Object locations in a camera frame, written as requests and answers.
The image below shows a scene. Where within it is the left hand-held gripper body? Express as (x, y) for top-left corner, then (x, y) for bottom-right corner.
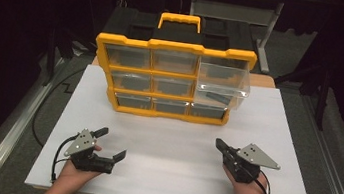
(62, 126), (120, 175)

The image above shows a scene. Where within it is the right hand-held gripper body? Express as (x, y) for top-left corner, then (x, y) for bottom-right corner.
(219, 139), (283, 189)

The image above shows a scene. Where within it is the clear plastic organizer drawer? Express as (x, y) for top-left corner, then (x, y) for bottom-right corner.
(193, 53), (255, 114)

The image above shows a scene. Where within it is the yellow black organizer cabinet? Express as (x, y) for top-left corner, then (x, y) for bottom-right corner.
(87, 2), (263, 131)

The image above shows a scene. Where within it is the person's right hand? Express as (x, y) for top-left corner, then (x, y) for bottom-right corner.
(219, 163), (271, 194)

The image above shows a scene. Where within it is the person's left hand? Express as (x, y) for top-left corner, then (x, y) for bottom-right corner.
(55, 141), (105, 192)

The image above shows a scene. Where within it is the white board sheet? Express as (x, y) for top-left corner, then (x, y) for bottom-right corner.
(24, 57), (332, 194)

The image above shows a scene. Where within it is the grid of clear plastic drawers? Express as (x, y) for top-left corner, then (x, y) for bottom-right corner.
(96, 41), (242, 122)

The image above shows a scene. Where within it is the black metal stand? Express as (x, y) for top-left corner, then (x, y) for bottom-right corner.
(41, 23), (99, 93)
(268, 57), (335, 132)

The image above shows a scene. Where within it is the grey metal stand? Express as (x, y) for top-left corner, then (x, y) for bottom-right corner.
(182, 0), (285, 76)

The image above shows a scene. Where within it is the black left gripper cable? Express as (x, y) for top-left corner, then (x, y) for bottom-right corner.
(50, 133), (79, 187)

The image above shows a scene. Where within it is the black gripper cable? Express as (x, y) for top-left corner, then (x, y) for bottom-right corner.
(255, 170), (275, 194)
(50, 133), (79, 187)

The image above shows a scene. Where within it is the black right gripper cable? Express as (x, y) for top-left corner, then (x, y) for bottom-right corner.
(255, 170), (275, 194)

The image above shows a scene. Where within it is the black floor cable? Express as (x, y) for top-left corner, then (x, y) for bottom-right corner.
(30, 62), (87, 152)

